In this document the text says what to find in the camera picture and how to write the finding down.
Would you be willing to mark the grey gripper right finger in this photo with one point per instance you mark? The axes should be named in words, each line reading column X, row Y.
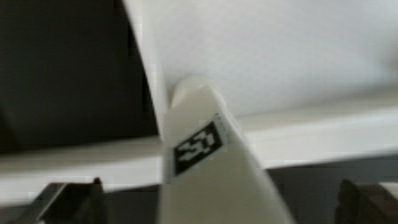
column 367, row 203

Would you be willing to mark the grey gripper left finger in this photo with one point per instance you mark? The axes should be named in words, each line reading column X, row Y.
column 70, row 204

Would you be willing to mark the white desk leg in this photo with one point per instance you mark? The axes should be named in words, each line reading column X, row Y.
column 217, row 190

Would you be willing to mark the white desk top tray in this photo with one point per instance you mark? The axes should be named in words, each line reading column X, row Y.
column 292, row 52

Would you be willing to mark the white obstacle fence frame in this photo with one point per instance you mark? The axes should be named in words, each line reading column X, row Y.
column 123, row 162

